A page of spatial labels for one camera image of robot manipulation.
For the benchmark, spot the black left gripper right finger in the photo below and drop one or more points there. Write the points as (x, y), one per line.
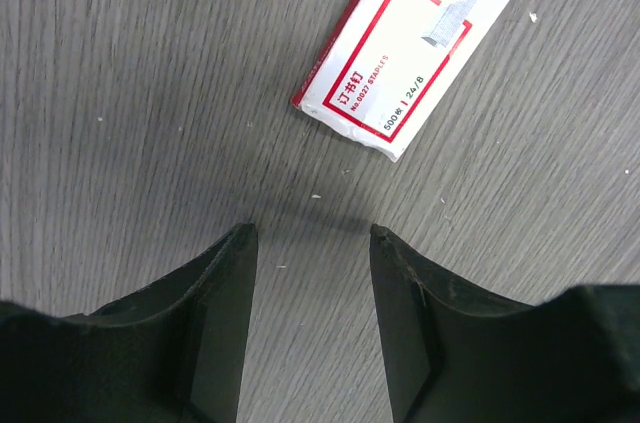
(456, 352)

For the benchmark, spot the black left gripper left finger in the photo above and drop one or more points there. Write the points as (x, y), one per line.
(172, 351)

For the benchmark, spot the white red staple box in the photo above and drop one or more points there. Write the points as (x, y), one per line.
(387, 65)

